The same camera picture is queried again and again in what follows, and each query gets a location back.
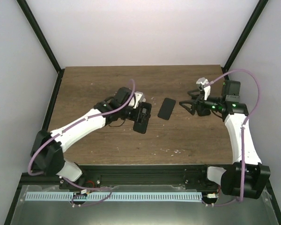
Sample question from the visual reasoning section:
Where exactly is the black cased phone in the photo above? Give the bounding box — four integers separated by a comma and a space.
157, 97, 176, 120
133, 102, 152, 134

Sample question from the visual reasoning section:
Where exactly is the black cased phone front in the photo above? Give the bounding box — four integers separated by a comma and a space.
157, 97, 176, 120

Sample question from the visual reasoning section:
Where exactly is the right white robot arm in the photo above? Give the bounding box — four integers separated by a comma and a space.
179, 77, 271, 199

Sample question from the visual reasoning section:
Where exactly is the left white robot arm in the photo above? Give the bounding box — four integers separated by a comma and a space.
28, 87, 152, 189

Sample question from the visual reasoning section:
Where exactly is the metal front panel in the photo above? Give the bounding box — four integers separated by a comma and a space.
10, 186, 279, 225

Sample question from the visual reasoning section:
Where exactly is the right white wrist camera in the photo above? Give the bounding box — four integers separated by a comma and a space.
196, 77, 211, 100

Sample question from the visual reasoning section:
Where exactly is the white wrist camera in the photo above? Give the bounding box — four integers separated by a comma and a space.
131, 91, 146, 107
196, 77, 211, 100

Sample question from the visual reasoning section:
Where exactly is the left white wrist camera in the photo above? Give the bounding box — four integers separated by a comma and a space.
131, 91, 146, 107

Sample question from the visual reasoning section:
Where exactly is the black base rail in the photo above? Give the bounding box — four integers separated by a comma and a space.
22, 165, 225, 190

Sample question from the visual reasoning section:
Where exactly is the light blue slotted cable duct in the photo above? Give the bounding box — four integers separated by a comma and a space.
25, 192, 202, 202

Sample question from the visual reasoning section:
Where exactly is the right black frame post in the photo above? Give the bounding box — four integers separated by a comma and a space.
221, 0, 268, 73

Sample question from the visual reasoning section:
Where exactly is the black frame post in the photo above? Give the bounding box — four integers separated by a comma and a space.
16, 0, 62, 75
221, 0, 268, 73

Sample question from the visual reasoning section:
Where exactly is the left black frame post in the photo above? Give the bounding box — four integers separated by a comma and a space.
16, 0, 62, 75

